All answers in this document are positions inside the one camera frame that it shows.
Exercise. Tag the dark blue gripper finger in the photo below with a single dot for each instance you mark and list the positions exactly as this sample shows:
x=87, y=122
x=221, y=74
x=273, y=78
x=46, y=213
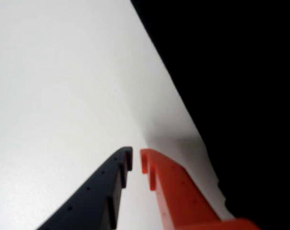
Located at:
x=94, y=201

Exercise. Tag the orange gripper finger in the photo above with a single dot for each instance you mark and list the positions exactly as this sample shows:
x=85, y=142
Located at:
x=178, y=198

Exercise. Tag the black fabric bag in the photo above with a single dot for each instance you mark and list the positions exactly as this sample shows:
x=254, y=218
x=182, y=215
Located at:
x=231, y=72

